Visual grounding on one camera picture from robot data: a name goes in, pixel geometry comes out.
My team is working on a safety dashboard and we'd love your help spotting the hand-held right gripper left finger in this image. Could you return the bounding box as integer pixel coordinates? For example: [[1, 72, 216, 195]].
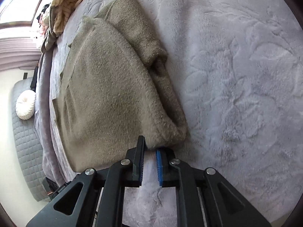
[[26, 136, 145, 227]]

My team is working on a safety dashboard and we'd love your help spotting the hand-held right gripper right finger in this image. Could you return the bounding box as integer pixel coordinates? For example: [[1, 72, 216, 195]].
[[155, 149, 272, 227]]

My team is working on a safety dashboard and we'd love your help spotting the olive knitted sweater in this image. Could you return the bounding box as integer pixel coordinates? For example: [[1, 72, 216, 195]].
[[52, 0, 189, 173]]

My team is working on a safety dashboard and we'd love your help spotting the grey quilted headboard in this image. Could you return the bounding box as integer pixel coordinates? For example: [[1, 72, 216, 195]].
[[11, 77, 52, 202]]

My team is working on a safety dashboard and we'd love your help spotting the white round cushion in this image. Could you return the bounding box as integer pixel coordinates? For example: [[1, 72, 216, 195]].
[[16, 90, 36, 120]]

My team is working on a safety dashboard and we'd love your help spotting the dark cloth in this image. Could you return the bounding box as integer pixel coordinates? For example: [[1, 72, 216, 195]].
[[30, 66, 40, 92]]

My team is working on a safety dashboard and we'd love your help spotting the lavender embossed blanket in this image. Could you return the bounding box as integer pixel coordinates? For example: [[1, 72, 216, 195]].
[[34, 0, 303, 227]]

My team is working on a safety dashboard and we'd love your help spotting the dark grey-green garment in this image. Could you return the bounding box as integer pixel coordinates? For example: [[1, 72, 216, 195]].
[[40, 6, 59, 54]]

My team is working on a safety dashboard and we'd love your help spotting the lavender pleated curtain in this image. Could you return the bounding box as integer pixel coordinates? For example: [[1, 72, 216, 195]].
[[0, 26, 44, 70]]

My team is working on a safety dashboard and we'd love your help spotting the pink fringed garment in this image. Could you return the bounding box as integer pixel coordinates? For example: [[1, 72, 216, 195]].
[[37, 3, 52, 36]]

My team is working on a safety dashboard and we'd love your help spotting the cream striped garment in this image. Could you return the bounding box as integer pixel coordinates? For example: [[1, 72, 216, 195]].
[[51, 0, 95, 37]]

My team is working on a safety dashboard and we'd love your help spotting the window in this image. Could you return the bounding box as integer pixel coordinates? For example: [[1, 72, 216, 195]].
[[0, 0, 53, 25]]

